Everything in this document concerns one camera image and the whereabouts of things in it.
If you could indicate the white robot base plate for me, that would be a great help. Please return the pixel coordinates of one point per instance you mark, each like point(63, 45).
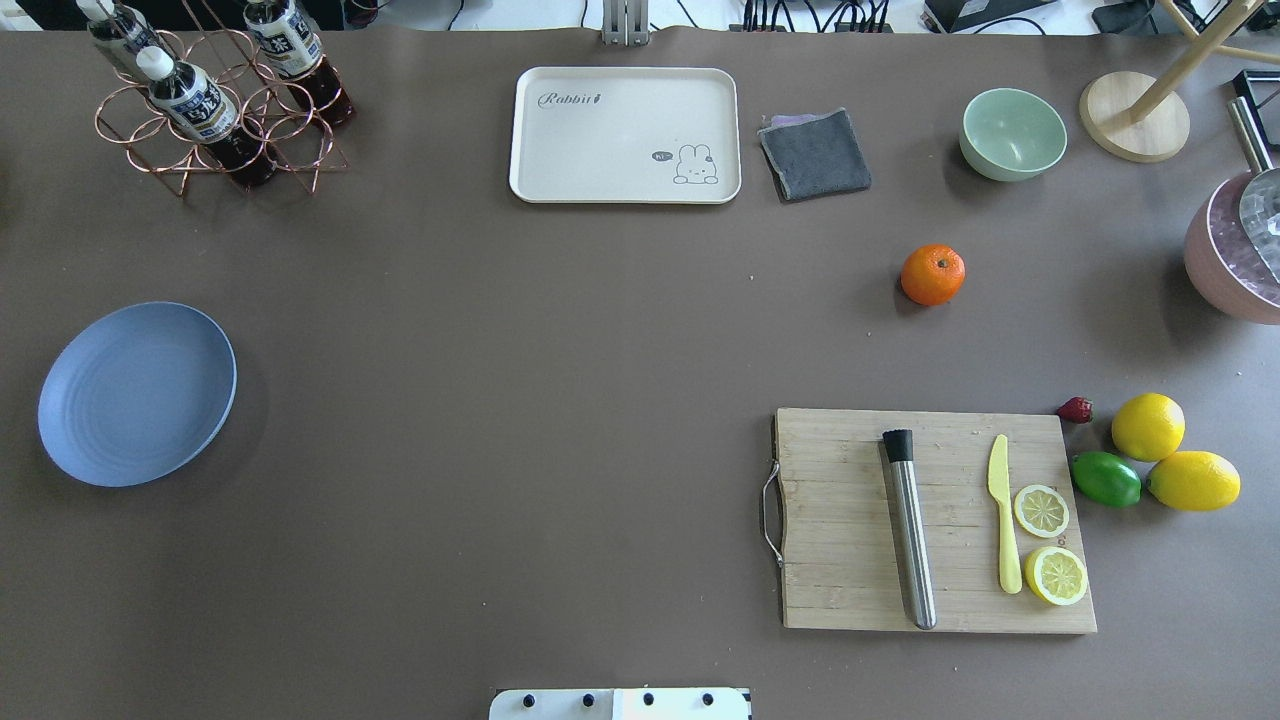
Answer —
point(623, 703)

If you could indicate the lower lemon slice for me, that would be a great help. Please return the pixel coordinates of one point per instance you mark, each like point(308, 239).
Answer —
point(1056, 575)

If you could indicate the red strawberry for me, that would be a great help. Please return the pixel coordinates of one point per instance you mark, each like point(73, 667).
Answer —
point(1077, 410)

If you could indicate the wooden stand with round base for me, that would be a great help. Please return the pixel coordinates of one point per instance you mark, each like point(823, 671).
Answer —
point(1140, 118)

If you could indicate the lower whole lemon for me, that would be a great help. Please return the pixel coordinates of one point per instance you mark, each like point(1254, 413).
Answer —
point(1195, 481)

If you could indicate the front tea bottle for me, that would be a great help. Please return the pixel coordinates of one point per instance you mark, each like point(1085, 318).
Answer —
point(203, 113)

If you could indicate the lemon slice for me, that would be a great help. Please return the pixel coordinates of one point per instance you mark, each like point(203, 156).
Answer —
point(1056, 575)
point(1041, 511)

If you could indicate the yellow plastic knife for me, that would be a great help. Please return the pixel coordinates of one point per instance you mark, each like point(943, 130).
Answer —
point(998, 485)

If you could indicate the pink bowl of ice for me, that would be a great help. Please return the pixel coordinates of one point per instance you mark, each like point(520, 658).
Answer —
point(1221, 261)

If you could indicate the mint green bowl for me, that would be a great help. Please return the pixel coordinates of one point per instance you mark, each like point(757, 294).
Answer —
point(1010, 135)

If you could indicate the upper whole lemon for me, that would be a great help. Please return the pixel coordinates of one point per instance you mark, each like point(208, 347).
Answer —
point(1149, 427)

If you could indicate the orange fruit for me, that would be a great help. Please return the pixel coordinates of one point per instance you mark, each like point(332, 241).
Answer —
point(932, 274)

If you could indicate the cream rabbit tray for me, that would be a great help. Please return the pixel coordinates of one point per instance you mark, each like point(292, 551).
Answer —
point(610, 135)

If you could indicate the right rear tea bottle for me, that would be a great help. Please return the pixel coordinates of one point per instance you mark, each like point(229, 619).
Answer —
point(285, 36)

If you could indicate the wooden cutting board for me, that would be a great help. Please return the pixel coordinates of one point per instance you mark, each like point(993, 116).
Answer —
point(840, 557)

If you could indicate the metal ice scoop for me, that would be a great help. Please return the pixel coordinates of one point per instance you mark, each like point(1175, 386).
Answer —
point(1258, 207)

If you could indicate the steel muddler black tip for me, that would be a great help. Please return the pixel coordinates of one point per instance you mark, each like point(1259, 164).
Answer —
point(915, 564)

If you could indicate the green lime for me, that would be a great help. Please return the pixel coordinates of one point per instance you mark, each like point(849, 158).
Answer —
point(1106, 478)

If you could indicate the copper wire bottle rack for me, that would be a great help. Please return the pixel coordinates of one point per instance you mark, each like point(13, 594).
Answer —
point(252, 96)

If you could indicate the left rear tea bottle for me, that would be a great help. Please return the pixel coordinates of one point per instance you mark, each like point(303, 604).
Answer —
point(120, 33)

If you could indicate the whole lemon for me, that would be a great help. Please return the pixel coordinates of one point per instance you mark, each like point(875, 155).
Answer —
point(1149, 427)
point(1195, 481)

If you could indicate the tea bottle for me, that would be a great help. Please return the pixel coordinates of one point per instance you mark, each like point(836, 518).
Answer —
point(120, 33)
point(285, 36)
point(203, 113)

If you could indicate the upper lemon slice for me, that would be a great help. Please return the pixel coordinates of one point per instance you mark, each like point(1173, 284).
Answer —
point(1041, 511)

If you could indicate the aluminium frame post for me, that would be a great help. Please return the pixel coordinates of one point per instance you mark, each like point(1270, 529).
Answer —
point(625, 22)

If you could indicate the blue round plate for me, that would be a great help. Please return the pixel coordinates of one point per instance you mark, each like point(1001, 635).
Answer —
point(137, 394)

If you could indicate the grey folded cloth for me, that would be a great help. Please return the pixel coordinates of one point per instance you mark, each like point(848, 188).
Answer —
point(815, 155)

